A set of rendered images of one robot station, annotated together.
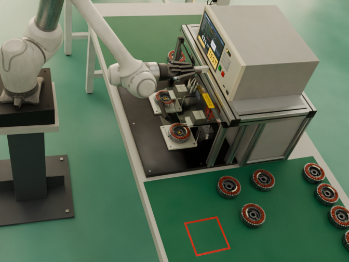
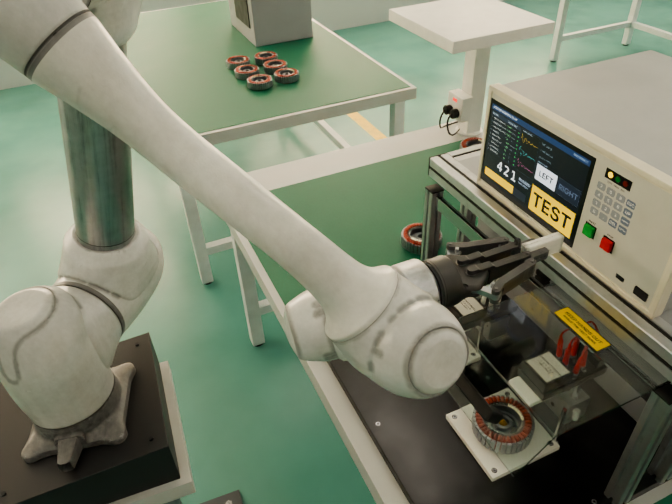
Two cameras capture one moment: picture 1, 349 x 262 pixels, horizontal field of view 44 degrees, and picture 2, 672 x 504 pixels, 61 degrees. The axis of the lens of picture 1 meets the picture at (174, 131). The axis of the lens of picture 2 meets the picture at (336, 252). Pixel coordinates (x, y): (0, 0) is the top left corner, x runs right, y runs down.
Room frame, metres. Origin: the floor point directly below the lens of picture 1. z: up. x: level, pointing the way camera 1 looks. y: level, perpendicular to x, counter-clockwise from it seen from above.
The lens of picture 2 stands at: (0.81, 0.19, 1.73)
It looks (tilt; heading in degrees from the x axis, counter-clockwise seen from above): 38 degrees down; 7
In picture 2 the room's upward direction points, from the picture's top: 3 degrees counter-clockwise
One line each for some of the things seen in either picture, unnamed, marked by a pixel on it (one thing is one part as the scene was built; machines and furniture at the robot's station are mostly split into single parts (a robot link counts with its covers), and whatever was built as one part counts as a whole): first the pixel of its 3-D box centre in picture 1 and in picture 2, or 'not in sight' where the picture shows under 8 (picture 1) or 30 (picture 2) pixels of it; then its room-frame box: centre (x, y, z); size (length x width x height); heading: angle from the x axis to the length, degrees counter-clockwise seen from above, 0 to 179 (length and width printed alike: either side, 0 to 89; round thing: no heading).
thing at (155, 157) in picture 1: (173, 120); (469, 388); (1.60, 0.02, 0.76); 0.64 x 0.47 x 0.02; 30
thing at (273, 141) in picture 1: (273, 141); not in sight; (1.51, -0.48, 0.91); 0.28 x 0.03 x 0.32; 120
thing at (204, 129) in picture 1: (205, 130); not in sight; (1.56, -0.15, 0.80); 0.08 x 0.05 x 0.06; 30
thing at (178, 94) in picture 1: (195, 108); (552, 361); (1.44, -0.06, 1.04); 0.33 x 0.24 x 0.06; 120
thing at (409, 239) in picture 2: (176, 57); (421, 238); (2.11, 0.11, 0.77); 0.11 x 0.11 x 0.04
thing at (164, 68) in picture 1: (167, 71); (454, 277); (1.46, 0.10, 1.18); 0.09 x 0.08 x 0.07; 119
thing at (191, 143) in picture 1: (178, 136); (501, 431); (1.49, -0.03, 0.78); 0.15 x 0.15 x 0.01; 30
